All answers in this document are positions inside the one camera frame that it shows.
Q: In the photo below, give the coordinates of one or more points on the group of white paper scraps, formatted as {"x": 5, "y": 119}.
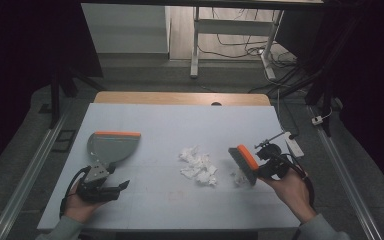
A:
{"x": 198, "y": 165}

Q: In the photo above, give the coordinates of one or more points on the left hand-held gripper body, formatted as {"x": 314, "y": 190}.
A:
{"x": 96, "y": 191}

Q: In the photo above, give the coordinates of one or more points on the black floor bracket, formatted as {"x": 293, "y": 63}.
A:
{"x": 65, "y": 141}

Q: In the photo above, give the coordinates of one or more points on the white power strip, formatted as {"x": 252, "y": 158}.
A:
{"x": 295, "y": 148}

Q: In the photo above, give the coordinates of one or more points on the aluminium floor rail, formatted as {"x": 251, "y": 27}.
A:
{"x": 30, "y": 173}
{"x": 346, "y": 173}

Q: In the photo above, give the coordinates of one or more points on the white cabinet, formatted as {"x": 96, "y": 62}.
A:
{"x": 126, "y": 28}

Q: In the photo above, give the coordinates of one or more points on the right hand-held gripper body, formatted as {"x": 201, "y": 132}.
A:
{"x": 276, "y": 165}

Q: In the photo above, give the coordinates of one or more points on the dark curtain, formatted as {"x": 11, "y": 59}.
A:
{"x": 16, "y": 66}
{"x": 373, "y": 83}

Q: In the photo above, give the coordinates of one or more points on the orange brush with grey bristles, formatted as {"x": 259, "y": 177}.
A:
{"x": 246, "y": 160}

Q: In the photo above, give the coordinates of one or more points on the grey dustpan with orange edge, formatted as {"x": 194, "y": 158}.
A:
{"x": 115, "y": 148}

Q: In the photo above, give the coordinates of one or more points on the person's left hand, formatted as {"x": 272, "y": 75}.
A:
{"x": 76, "y": 210}

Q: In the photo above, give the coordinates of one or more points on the person's right hand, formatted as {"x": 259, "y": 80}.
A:
{"x": 295, "y": 193}

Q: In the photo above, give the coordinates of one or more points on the black metal stand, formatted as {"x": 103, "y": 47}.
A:
{"x": 55, "y": 96}
{"x": 325, "y": 96}

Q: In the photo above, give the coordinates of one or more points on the white board mat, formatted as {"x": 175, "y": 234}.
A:
{"x": 180, "y": 116}

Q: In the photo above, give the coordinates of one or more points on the white desk frame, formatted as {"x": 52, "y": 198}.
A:
{"x": 233, "y": 26}

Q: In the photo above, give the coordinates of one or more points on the small white adapter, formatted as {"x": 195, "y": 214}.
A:
{"x": 317, "y": 120}

